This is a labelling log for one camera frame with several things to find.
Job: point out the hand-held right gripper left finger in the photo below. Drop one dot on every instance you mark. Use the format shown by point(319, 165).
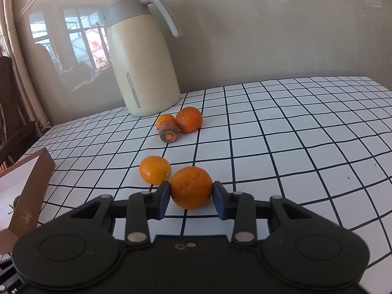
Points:
point(164, 200)

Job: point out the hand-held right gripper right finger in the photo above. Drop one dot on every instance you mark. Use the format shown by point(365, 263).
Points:
point(219, 200)

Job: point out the mandarin orange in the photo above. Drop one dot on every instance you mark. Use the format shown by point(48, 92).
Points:
point(190, 119)
point(191, 188)

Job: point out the smooth yellow-orange citrus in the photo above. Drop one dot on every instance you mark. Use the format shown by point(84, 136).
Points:
point(153, 170)

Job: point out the brown cardboard box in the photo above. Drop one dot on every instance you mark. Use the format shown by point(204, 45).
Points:
point(33, 190)

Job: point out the small carrot piece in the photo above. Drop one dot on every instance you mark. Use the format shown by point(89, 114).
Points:
point(168, 132)

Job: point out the white black-checked tablecloth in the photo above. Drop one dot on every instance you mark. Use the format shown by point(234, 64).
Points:
point(275, 144)

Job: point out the small orange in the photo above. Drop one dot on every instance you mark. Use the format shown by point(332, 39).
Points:
point(164, 118)

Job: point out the cream thermos jug grey lid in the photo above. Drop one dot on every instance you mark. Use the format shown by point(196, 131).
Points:
point(144, 67)

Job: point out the dark wooden sofa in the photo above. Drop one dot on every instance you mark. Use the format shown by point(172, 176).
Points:
point(9, 98)

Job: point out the beige patterned curtain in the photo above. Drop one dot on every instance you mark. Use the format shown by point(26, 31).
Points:
point(18, 67)

